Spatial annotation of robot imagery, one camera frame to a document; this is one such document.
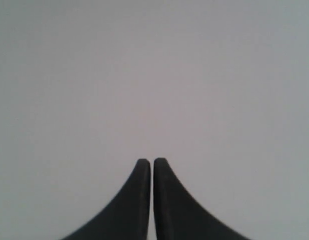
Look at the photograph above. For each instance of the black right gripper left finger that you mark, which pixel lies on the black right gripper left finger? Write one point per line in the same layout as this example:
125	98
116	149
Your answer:
126	216

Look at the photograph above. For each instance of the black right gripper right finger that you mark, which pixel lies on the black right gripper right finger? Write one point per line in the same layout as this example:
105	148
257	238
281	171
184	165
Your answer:
178	216

